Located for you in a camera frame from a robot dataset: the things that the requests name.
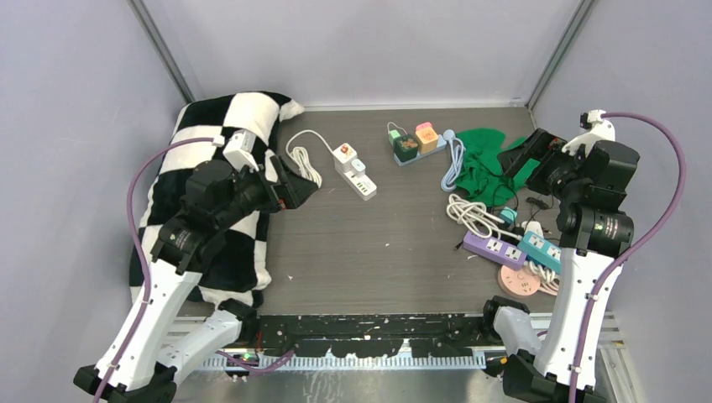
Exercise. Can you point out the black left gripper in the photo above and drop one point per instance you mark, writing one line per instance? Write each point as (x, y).
(292, 189)

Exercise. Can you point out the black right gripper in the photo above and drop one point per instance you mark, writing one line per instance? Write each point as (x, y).
(541, 144)

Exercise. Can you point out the white tiger cube socket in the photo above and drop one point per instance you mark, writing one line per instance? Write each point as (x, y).
(344, 154)

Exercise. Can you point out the white power strip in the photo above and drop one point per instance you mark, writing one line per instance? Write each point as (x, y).
(362, 185)

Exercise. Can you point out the white charger plug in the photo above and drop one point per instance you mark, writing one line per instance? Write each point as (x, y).
(358, 167)

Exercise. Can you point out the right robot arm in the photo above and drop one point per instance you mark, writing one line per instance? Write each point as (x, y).
(589, 180)

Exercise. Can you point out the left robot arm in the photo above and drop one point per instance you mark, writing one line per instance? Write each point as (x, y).
(138, 367)

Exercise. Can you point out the light green small plug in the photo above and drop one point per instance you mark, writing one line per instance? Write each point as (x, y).
(393, 135)

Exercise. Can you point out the pink round socket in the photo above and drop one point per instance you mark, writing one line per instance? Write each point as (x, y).
(518, 283)

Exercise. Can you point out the pink small plug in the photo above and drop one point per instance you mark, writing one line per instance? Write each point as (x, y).
(423, 126)

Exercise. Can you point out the green cloth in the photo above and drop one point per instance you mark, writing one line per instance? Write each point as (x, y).
(481, 177)

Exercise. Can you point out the teal power strip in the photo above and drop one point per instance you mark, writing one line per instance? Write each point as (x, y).
(541, 251)

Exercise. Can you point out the black white checkered pillow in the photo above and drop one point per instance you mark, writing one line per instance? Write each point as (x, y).
(238, 271)

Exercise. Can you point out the purple power strip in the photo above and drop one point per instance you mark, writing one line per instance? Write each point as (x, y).
(495, 250)

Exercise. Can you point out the light blue power strip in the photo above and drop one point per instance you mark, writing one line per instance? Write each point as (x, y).
(441, 145)

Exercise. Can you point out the dark green cube adapter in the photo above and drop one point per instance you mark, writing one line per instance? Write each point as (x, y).
(405, 148)

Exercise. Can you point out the orange cube adapter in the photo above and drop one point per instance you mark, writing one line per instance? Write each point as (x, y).
(426, 139)

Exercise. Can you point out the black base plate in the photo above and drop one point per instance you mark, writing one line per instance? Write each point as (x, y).
(368, 336)

